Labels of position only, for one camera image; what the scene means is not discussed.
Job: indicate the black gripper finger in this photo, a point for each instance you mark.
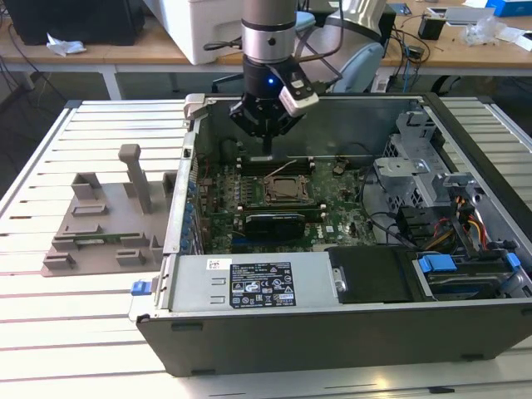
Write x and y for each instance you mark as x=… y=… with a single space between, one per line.
x=241 y=116
x=291 y=124

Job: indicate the metal locking lever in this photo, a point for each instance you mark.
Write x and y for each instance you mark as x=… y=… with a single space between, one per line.
x=282 y=169

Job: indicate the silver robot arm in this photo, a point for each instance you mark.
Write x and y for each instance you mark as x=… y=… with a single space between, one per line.
x=266 y=25

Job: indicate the CPU socket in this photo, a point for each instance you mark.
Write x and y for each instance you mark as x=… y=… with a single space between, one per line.
x=287 y=203

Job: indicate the black RAM slot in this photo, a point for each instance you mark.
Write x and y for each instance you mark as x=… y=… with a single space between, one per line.
x=253 y=161
x=253 y=165
x=280 y=203
x=316 y=210
x=280 y=207
x=253 y=168
x=253 y=172

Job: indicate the coin battery holder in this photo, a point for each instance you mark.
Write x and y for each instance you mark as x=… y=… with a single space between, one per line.
x=338 y=167

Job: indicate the white printer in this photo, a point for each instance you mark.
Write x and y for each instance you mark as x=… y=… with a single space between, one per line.
x=208 y=33

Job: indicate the black graphics card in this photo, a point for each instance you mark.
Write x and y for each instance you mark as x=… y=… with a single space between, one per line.
x=274 y=226

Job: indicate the green motherboard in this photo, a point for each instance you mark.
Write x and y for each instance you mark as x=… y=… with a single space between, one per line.
x=341 y=216

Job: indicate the grey metal drive cage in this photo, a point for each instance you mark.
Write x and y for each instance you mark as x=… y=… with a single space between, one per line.
x=407 y=178

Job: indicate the wooden desk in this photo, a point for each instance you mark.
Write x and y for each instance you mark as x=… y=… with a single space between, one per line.
x=124 y=54

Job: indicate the black speaker box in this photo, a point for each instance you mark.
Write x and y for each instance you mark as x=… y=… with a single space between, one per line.
x=390 y=25

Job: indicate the grey parts rack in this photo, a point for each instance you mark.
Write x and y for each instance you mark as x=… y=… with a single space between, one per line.
x=112 y=208

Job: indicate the black plastic connector housing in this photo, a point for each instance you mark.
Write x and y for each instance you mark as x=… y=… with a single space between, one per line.
x=415 y=224

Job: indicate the small black box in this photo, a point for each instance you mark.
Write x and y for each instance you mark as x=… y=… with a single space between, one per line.
x=430 y=27

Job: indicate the black plastic shroud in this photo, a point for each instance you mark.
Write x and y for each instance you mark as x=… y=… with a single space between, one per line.
x=370 y=274

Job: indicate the grey power supply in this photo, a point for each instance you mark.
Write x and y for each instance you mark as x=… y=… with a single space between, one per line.
x=195 y=287

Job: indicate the black monitor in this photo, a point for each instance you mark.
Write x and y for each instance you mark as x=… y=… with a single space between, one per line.
x=83 y=21

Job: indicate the green RAM stick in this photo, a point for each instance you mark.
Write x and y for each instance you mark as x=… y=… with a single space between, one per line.
x=97 y=240

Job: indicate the crumpled white paper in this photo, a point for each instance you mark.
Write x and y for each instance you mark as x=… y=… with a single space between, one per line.
x=64 y=45

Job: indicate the blue case latch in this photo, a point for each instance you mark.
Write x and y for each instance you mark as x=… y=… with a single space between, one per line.
x=139 y=288

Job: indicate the hard disk in blue carrier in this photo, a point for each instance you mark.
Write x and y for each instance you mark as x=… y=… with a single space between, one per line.
x=435 y=264

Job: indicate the white flat box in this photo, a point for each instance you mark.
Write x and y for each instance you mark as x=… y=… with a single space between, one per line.
x=469 y=16

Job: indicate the clear plastic bags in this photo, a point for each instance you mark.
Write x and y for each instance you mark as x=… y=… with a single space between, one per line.
x=484 y=29

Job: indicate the black grey PC case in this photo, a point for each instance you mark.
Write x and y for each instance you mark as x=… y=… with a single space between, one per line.
x=332 y=345

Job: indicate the blue cardboard box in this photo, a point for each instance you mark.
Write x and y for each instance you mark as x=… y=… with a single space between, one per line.
x=511 y=6

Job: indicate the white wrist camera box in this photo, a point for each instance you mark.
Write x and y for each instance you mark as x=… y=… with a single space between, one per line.
x=299 y=101

